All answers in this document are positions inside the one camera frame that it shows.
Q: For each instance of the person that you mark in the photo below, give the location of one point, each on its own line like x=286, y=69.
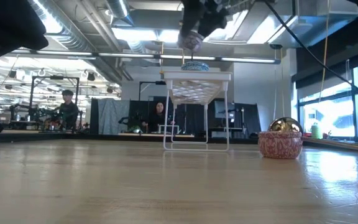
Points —
x=157, y=119
x=68, y=112

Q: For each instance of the black curtain partition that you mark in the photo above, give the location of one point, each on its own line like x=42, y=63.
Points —
x=247, y=119

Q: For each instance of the grey cloth partition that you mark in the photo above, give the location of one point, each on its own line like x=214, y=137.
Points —
x=112, y=116

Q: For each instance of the green bottle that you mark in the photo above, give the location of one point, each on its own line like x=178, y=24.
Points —
x=316, y=131

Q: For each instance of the black metal table frame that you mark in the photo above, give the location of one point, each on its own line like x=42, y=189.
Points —
x=73, y=137

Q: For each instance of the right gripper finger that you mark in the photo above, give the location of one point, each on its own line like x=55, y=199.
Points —
x=191, y=18
x=214, y=21

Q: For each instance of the blue patterned candle tin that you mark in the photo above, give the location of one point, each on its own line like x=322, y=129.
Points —
x=195, y=66

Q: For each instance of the black candlestick holder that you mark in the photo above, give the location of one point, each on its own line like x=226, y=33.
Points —
x=193, y=56

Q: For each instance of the black background gantry frame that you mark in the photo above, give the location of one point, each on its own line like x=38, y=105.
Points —
x=54, y=77

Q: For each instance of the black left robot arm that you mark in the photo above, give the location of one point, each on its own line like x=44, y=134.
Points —
x=8, y=25

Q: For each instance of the pink patterned candle tin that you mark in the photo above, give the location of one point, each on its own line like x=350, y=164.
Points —
x=280, y=145

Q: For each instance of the long ceiling light bar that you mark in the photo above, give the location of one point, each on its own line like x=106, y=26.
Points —
x=129, y=55

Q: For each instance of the background computer monitor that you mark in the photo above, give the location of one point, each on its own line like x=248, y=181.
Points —
x=224, y=109

